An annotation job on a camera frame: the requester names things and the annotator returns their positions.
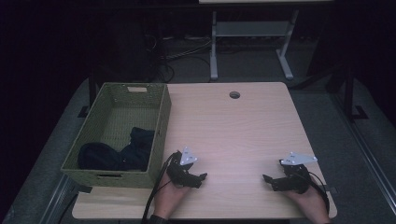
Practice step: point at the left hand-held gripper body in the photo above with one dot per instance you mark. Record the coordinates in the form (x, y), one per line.
(177, 174)

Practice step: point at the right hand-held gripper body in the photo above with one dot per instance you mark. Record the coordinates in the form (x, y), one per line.
(295, 182)

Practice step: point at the dark garment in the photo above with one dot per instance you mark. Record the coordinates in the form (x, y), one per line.
(102, 158)

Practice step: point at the green woven basket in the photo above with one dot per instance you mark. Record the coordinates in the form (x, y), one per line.
(93, 130)

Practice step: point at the person's left hand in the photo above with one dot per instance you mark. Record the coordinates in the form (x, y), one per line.
(166, 199)

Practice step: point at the person's right hand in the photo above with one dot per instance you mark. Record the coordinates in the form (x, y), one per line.
(311, 205)

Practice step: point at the black metal stand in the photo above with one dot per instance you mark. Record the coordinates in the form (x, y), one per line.
(349, 93)

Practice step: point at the white metal stand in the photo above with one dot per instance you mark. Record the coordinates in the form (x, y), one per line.
(252, 28)

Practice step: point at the metal floor rail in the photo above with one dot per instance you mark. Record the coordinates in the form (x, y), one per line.
(57, 199)
(370, 158)

